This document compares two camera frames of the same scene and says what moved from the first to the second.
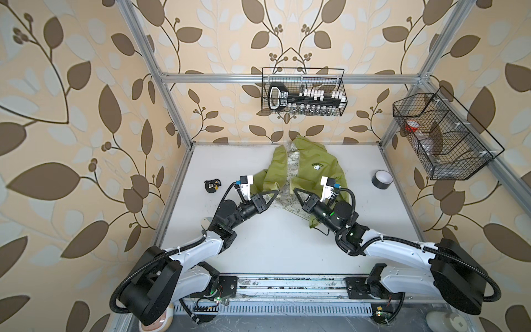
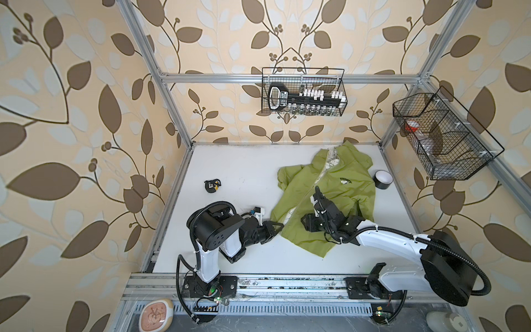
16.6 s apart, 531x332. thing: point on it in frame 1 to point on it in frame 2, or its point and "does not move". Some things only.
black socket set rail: x=304 y=102 does not move
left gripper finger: x=267 y=205 to x=272 y=232
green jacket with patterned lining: x=301 y=164 to x=343 y=172
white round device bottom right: x=446 y=321 does not move
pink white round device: x=162 y=323 does not move
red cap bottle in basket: x=411 y=126 does not move
